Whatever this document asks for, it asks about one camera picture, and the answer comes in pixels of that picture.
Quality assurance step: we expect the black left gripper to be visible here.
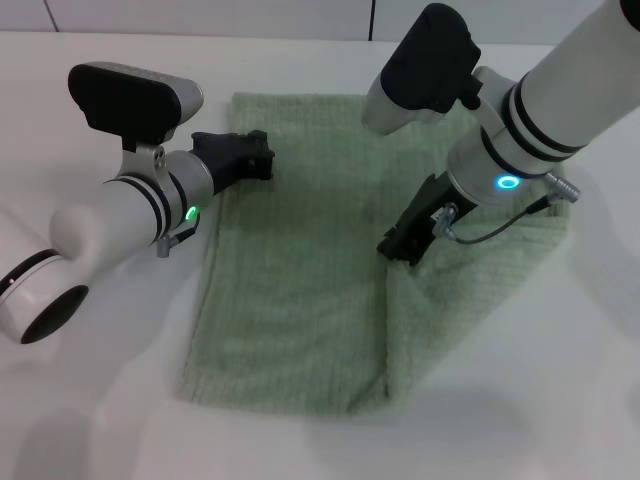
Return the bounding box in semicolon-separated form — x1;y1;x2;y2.
190;128;279;195

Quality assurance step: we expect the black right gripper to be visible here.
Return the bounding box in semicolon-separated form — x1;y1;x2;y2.
376;171;482;270

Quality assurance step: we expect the green ribbed towel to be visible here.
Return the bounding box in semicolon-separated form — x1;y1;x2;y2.
172;91;572;416

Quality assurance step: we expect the left arm cable with plug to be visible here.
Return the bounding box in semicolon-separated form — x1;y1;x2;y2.
156;212;202;259

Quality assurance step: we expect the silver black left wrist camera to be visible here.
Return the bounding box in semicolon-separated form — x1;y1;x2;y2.
66;62;205;179

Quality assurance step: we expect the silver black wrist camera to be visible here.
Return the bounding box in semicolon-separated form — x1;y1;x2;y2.
361;2;485;137
66;62;205;179

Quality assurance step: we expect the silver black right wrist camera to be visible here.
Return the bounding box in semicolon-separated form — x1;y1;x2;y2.
361;2;485;137

